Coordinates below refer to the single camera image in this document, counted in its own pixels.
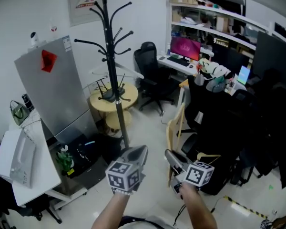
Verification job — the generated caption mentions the black mesh office chair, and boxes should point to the black mesh office chair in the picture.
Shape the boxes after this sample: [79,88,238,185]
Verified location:
[133,41,177,116]

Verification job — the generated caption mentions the white side table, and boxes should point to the white side table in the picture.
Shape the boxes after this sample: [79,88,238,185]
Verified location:
[8,108,88,211]

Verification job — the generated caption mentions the light wooden chair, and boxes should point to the light wooden chair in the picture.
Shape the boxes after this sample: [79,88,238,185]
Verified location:
[165,102,186,188]

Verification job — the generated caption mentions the black bottle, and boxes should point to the black bottle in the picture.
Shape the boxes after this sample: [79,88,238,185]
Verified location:
[21,93,35,113]

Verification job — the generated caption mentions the black floor cabinet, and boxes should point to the black floor cabinet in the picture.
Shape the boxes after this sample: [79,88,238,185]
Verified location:
[51,133,124,197]

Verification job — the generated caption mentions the person's dark clothing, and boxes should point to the person's dark clothing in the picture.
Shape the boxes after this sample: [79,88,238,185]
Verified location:
[118,215,169,229]

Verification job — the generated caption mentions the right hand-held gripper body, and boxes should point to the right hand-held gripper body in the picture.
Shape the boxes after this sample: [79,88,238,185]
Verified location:
[168,151,215,196]

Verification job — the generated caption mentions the black router with antennas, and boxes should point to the black router with antennas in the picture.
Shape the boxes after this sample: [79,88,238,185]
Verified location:
[94,73,126,103]

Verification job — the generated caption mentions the white security camera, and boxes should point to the white security camera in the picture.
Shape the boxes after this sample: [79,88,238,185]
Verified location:
[29,31,41,47]

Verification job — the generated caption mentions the person's left forearm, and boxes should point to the person's left forearm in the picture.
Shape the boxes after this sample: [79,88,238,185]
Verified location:
[91,191,132,229]

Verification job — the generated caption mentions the round wooden table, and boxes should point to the round wooden table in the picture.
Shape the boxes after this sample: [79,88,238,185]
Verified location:
[89,81,139,131]

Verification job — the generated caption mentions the white clothes hanger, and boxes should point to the white clothes hanger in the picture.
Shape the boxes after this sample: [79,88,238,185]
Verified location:
[89,63,145,80]

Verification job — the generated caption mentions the silver refrigerator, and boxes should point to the silver refrigerator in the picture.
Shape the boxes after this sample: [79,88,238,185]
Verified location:
[13,35,99,146]

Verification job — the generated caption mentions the small green potted plant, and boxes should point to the small green potted plant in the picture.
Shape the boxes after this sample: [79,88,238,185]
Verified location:
[55,145,75,177]

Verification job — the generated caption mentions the wall poster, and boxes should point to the wall poster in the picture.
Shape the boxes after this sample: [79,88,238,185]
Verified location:
[66,0,107,28]

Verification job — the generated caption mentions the red diamond sticker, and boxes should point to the red diamond sticker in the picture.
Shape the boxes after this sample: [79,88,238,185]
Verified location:
[41,49,58,73]

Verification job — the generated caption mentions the green handbag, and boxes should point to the green handbag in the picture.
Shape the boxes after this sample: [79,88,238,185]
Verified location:
[10,100,31,126]

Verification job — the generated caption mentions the person's right forearm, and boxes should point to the person's right forearm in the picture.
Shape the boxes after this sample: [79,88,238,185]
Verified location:
[180,182,218,229]

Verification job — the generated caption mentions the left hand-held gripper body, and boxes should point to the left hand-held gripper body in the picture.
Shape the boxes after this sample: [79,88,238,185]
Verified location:
[105,145,149,192]

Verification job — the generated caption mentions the black metal coat rack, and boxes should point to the black metal coat rack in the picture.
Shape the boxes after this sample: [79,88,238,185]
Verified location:
[73,0,134,150]

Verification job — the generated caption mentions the pile of light clothes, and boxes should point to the pile of light clothes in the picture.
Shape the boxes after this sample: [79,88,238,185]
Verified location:
[196,58,232,81]

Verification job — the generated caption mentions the large dark monitor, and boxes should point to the large dark monitor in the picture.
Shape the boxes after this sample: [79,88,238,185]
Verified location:
[251,31,286,90]

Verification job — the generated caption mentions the wooden clothes hanger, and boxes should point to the wooden clothes hanger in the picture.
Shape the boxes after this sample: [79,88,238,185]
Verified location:
[196,152,222,166]

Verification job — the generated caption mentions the black chair with dark clothes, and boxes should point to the black chair with dark clothes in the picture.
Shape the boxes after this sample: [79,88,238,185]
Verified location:
[180,74,255,196]

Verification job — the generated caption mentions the white box appliance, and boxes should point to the white box appliance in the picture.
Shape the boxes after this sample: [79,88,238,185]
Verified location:
[0,127,37,189]

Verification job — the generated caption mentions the yellow black hazard tape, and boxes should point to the yellow black hazard tape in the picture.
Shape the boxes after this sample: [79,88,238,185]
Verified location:
[223,195,269,220]

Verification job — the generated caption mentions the black keyboard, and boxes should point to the black keyboard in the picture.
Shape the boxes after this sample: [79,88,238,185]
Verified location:
[166,55,191,67]

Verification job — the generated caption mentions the computer monitor with purple screen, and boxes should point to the computer monitor with purple screen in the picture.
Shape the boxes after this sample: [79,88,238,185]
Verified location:
[169,36,202,62]

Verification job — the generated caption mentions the white desk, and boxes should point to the white desk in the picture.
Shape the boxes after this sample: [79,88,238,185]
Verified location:
[157,54,199,76]

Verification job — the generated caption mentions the white energy label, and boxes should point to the white energy label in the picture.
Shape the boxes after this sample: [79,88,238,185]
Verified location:
[61,35,72,52]

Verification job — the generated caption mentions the white bead bracelet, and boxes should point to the white bead bracelet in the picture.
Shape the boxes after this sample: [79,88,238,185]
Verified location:
[111,187,134,196]

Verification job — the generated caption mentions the white storage shelf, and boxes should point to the white storage shelf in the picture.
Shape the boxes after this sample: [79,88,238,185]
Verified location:
[166,0,286,57]

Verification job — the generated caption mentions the black cable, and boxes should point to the black cable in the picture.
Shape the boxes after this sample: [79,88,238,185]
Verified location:
[172,203,187,227]

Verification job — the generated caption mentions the small lit tablet screen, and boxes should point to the small lit tablet screen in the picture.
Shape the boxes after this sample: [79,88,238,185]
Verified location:
[236,65,251,85]

